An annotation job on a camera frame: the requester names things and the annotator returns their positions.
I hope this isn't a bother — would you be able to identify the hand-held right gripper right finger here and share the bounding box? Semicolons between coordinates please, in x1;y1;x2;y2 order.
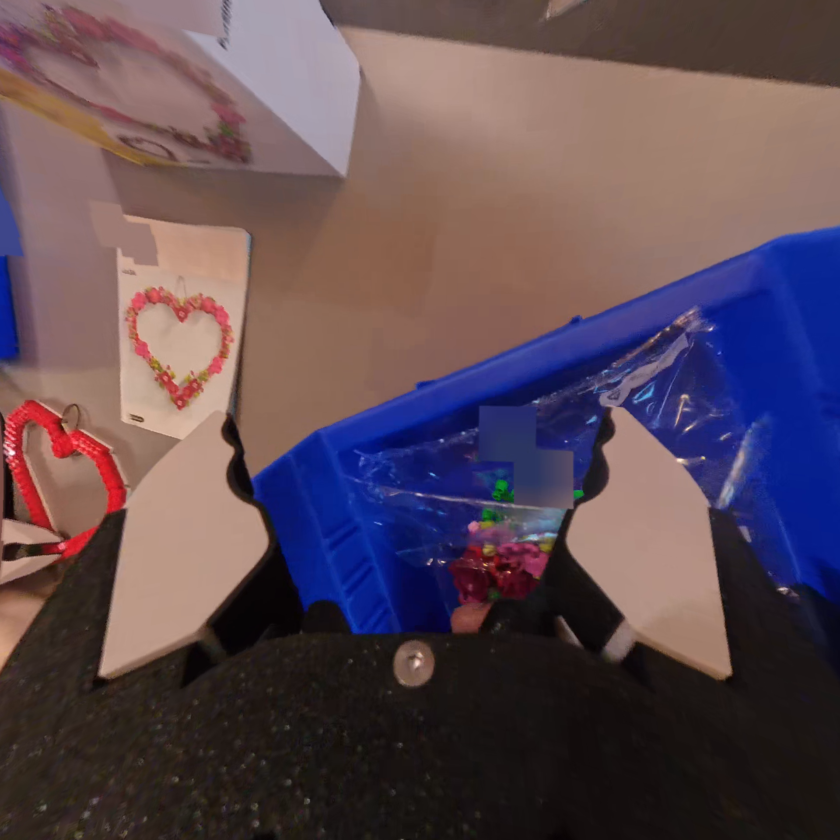
554;406;734;681

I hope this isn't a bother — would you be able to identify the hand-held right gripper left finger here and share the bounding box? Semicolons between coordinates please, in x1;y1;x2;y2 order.
97;409;277;680

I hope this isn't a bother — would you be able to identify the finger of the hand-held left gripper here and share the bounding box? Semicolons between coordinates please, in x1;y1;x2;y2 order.
0;518;67;550
0;553;64;585

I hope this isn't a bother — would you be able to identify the red brick heart frame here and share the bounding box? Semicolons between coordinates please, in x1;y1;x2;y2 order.
3;400;129;559

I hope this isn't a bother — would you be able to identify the pile of colourful flower pieces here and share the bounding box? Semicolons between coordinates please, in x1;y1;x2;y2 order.
449;479;585;606

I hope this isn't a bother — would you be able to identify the grey desk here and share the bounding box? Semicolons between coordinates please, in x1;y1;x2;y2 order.
0;26;840;664

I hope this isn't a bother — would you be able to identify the white heart print instruction booklet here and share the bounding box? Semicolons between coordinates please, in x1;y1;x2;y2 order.
117;215;252;441

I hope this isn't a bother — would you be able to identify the white heart print cardboard box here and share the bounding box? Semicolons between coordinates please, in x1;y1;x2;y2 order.
0;0;362;178

